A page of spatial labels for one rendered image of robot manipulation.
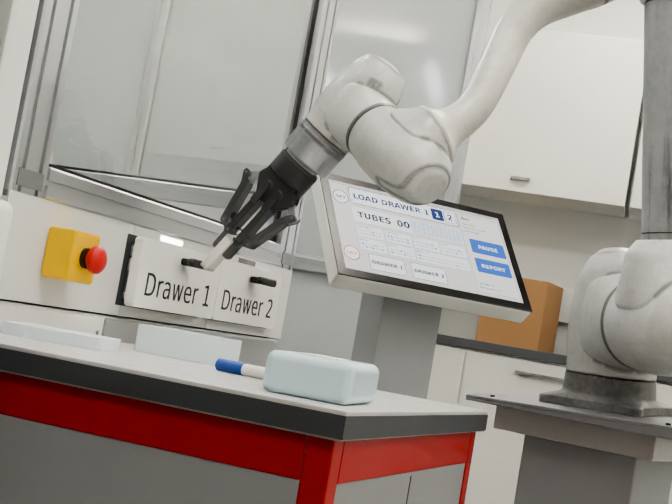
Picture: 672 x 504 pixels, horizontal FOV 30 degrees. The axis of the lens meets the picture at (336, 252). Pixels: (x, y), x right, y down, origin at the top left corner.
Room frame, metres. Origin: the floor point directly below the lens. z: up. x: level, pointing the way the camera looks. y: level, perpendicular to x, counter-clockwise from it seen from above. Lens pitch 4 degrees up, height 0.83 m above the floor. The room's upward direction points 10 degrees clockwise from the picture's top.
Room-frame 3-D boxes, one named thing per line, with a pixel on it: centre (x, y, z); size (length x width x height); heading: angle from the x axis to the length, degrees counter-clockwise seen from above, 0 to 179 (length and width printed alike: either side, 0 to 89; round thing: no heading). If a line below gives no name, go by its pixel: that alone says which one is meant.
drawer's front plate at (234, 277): (2.36, 0.16, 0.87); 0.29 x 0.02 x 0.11; 160
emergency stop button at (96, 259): (1.74, 0.33, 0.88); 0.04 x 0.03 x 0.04; 160
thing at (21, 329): (1.57, 0.32, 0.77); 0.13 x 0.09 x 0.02; 83
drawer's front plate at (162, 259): (2.06, 0.25, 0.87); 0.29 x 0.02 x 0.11; 160
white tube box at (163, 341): (1.73, 0.18, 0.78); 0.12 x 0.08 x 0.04; 75
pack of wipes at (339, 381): (1.34, -0.01, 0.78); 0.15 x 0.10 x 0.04; 167
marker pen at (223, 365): (1.52, 0.06, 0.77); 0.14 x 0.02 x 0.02; 60
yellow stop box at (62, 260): (1.75, 0.37, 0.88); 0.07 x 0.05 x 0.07; 160
